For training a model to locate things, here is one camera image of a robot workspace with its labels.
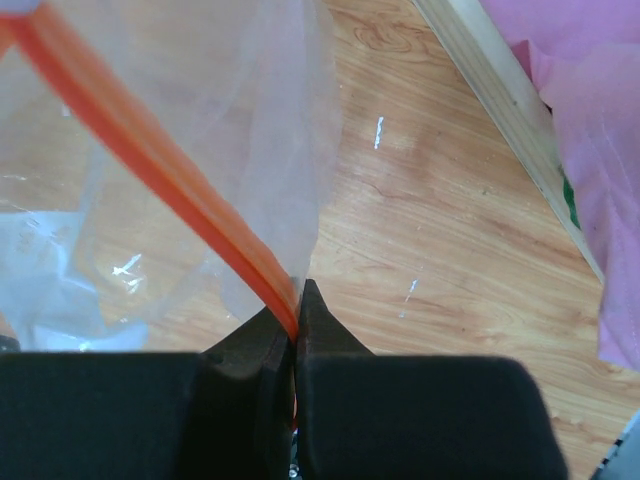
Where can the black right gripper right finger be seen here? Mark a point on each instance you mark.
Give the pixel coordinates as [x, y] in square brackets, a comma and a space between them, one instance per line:
[368, 416]

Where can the clear zip top bag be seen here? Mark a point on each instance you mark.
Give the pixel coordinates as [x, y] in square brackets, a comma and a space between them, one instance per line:
[163, 166]

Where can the green shirt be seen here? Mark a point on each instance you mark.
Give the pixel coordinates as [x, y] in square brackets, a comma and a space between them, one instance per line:
[568, 194]

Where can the pink shirt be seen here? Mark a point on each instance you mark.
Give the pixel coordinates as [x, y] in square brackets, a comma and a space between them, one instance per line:
[583, 59]

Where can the wooden clothes rack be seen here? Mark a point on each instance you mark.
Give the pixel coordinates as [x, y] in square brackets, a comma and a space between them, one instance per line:
[496, 77]

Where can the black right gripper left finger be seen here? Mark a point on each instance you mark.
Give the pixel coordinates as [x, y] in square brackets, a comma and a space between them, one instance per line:
[224, 413]

